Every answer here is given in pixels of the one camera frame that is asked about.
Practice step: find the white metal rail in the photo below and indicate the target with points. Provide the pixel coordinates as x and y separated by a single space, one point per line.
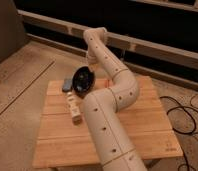
146 48

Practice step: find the grey cabinet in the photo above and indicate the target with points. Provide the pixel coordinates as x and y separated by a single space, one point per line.
12 33

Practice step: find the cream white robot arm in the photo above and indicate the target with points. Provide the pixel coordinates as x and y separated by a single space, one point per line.
113 146

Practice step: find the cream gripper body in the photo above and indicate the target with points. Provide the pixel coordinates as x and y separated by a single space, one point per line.
91 60

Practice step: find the grey blue sponge block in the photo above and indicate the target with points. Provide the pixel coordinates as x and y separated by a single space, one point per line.
67 86

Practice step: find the dark ceramic bowl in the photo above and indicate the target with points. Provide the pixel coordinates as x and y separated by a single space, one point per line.
83 81

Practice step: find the wooden board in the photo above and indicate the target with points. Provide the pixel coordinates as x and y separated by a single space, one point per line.
62 143

